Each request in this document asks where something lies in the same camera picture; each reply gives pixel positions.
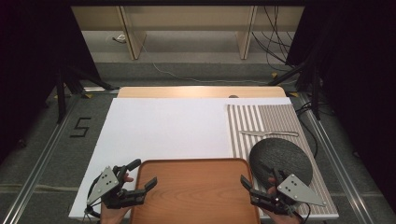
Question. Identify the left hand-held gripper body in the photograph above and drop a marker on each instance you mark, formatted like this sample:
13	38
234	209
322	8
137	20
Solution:
104	186

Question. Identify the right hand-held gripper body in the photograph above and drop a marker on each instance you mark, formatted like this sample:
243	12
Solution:
299	191

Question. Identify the black round textured plate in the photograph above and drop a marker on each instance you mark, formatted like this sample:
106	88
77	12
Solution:
280	155

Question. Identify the brown wooden tray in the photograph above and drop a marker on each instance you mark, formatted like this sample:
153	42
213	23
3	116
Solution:
193	193

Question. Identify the silver knife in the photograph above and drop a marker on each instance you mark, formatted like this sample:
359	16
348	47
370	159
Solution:
252	133

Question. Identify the person's left hand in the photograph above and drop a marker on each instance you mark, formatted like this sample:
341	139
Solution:
113	216

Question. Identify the person's right hand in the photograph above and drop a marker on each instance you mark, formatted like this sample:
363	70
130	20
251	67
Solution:
280	219

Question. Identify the white board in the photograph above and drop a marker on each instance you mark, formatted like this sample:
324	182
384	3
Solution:
162	130

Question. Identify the beige striped placemat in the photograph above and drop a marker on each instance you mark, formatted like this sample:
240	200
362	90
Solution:
274	119

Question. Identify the black metal stand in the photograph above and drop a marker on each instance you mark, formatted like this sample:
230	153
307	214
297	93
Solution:
60	99
316	93

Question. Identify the dark curtain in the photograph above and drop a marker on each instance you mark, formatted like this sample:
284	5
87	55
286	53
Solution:
358	77
28	62

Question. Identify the beige desk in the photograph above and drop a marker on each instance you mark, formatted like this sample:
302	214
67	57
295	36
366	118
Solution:
186	18

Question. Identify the metal floor rail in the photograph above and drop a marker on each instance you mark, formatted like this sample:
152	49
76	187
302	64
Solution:
323	137
32	180

